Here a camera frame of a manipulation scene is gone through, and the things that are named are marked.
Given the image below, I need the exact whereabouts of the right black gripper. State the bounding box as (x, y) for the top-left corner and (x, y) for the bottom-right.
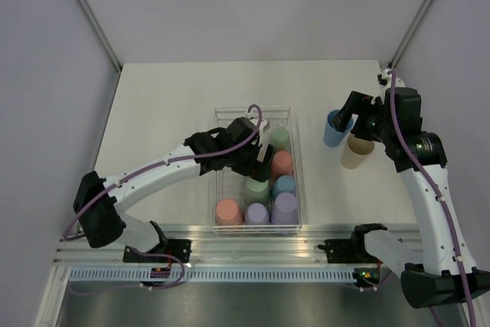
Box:
(331, 90), (396, 143)

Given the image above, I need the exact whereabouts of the beige cup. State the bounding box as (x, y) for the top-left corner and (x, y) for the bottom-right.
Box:
(341, 135), (375, 169)

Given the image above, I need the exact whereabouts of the green cup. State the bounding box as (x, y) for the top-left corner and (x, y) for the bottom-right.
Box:
(243, 178), (270, 205)
(268, 126), (291, 152)

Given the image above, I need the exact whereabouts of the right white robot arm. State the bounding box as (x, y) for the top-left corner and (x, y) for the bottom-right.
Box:
(332, 87), (489, 309)

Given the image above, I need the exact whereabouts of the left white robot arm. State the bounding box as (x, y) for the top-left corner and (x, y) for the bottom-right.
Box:
(73, 116), (276, 263)

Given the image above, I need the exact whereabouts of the pink cup rear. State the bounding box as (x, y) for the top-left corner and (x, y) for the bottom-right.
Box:
(270, 151), (294, 180)

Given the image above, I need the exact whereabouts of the pink cup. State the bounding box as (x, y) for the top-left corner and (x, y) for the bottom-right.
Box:
(215, 198), (243, 226)
(270, 151), (294, 180)

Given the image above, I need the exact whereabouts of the light blue cup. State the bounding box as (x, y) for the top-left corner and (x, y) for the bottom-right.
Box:
(271, 175), (296, 200)

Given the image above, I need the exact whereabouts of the small purple cup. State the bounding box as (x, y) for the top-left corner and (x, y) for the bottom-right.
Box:
(244, 203), (270, 225)

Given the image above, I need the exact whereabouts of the large purple cup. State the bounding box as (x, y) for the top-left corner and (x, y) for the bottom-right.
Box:
(270, 192), (299, 224)

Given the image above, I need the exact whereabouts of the pink cup front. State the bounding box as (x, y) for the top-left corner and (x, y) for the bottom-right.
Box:
(215, 198), (243, 226)

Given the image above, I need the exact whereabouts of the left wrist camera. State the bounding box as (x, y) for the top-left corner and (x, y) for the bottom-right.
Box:
(245, 113), (270, 133)

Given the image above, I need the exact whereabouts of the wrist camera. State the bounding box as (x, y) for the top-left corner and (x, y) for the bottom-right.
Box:
(245, 113), (270, 133)
(377, 68), (406, 96)

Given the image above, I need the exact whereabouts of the clear wire dish rack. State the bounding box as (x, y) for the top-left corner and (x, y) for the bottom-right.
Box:
(210, 106), (304, 236)

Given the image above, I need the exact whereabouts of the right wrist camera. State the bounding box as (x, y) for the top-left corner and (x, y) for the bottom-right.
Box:
(377, 68), (406, 96)

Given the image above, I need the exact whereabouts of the aluminium front rail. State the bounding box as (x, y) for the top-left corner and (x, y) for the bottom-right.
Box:
(53, 225), (422, 266)

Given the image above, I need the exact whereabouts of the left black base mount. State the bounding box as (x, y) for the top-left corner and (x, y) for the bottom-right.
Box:
(122, 239), (191, 263)

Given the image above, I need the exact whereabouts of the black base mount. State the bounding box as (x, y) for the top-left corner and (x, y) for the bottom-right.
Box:
(122, 239), (191, 263)
(316, 239), (361, 264)

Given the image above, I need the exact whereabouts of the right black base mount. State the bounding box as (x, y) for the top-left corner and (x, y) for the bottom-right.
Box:
(316, 239), (361, 264)

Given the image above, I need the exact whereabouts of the right aluminium frame post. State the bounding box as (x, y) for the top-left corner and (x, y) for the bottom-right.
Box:
(386, 0), (436, 68)

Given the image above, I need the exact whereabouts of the aluminium frame post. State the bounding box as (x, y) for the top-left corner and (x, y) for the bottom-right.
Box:
(74, 0), (123, 76)
(386, 0), (436, 68)

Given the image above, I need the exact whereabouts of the white slotted cable duct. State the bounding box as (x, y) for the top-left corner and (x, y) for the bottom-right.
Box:
(69, 267), (355, 283)

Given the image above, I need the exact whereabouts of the left aluminium frame post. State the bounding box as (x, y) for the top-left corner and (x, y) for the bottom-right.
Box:
(74, 0), (123, 76)

